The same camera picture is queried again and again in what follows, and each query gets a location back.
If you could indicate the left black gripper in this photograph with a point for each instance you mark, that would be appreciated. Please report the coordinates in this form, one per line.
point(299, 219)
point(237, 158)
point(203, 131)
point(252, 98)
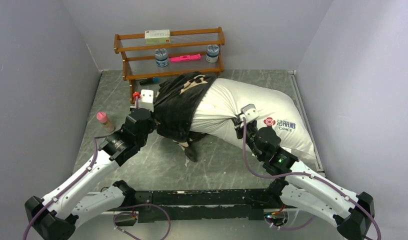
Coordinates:
point(151, 126)

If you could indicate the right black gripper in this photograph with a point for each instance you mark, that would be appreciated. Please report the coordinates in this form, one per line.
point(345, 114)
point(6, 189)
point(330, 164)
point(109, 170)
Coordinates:
point(239, 129)

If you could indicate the white pillow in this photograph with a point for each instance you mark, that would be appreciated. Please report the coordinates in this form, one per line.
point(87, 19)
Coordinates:
point(229, 100)

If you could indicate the black floral pillowcase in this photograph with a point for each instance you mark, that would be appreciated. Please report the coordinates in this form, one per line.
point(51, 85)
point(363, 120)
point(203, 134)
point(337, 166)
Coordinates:
point(175, 104)

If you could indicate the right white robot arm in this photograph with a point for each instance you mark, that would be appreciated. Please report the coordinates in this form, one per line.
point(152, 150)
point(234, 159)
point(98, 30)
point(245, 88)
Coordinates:
point(296, 185)

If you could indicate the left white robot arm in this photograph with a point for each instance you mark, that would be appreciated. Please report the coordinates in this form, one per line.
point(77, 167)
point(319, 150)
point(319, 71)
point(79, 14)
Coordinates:
point(57, 214)

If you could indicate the pink small cup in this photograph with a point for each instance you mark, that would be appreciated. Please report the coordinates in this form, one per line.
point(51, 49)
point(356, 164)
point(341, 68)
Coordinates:
point(104, 120)

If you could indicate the black blue marker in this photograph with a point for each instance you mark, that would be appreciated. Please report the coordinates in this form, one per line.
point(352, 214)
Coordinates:
point(149, 81)

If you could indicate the left blue white jar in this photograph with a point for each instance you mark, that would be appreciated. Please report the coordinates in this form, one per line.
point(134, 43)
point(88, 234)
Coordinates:
point(161, 57)

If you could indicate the blue white jar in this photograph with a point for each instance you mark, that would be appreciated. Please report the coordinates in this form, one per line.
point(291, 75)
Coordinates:
point(212, 53)
point(161, 57)

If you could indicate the pink flat tool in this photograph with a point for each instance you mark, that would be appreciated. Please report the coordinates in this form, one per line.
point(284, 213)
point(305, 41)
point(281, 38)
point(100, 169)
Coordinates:
point(185, 58)

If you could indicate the white green box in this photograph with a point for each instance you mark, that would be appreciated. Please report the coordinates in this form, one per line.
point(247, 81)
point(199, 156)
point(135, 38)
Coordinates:
point(156, 37)

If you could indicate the right blue white jar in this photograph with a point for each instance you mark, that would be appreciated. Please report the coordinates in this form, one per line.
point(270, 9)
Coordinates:
point(212, 53)

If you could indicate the wooden two-tier shelf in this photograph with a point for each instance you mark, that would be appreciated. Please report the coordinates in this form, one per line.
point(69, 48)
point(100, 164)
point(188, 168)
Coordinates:
point(147, 55)

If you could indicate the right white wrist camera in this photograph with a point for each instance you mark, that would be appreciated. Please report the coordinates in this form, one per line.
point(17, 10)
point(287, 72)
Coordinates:
point(249, 113)

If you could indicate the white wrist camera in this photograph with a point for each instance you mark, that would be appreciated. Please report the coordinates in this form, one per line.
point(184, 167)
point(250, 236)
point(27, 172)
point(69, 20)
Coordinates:
point(249, 113)
point(143, 99)

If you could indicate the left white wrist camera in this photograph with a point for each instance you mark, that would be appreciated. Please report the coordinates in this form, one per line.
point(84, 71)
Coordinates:
point(143, 99)

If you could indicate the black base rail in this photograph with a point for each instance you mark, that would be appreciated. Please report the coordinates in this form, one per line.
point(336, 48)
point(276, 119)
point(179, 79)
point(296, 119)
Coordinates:
point(159, 205)

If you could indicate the aluminium frame rail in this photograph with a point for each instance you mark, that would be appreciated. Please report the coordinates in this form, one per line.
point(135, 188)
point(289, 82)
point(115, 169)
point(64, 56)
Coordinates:
point(91, 228)

